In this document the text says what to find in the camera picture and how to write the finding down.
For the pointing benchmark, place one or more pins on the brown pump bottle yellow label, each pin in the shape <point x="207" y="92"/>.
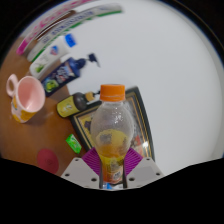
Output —
<point x="68" y="106"/>

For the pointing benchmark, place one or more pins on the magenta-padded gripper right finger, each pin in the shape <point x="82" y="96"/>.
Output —
<point x="144" y="170"/>

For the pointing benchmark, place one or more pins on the pink mug with orange print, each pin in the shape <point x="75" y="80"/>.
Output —
<point x="28" y="96"/>

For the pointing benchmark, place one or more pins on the dark blue pump bottle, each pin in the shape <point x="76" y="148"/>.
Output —
<point x="63" y="75"/>

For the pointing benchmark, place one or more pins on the white lotion bottle blue cap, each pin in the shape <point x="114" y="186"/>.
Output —
<point x="50" y="56"/>

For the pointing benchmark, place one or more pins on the orange-capped clear drink bottle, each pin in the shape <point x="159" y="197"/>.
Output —
<point x="111" y="123"/>

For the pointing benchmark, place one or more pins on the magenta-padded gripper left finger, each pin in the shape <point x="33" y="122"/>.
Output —
<point x="80" y="171"/>

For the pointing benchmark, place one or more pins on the green wrapped packet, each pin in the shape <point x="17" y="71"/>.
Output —
<point x="73" y="143"/>

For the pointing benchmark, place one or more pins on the black-framed group cartoon picture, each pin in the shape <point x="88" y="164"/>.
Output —
<point x="141" y="130"/>

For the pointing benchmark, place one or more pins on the flat round red coaster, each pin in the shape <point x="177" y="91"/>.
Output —
<point x="48" y="161"/>

